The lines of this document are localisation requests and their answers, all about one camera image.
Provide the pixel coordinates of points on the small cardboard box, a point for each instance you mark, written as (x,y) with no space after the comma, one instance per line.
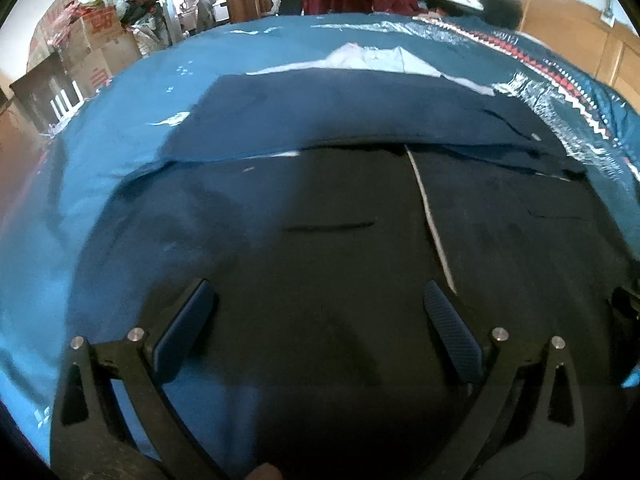
(95,30)

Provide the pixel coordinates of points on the dark navy garment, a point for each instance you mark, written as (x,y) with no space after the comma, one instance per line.
(320,240)

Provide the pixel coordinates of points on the light grey cloth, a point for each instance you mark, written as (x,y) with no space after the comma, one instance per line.
(372,59)

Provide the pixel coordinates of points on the blue patterned bedspread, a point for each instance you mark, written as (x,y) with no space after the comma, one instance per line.
(75,210)

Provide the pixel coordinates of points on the metal door frame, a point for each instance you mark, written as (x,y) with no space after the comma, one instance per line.
(170,0)

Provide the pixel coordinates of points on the wooden headboard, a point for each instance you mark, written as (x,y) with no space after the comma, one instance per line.
(570,30)

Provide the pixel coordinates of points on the white router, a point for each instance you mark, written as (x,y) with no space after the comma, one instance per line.
(64,102)

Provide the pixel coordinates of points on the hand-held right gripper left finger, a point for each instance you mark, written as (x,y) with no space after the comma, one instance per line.
(184,327)

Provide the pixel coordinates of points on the dark flat board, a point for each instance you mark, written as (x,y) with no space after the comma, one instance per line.
(37,92)

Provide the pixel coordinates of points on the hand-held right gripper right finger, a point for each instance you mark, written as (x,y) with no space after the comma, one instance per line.
(454,334)

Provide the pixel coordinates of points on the large cardboard box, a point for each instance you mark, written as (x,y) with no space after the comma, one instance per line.
(107,67)

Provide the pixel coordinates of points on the wall socket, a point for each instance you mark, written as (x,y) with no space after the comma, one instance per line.
(607,16)

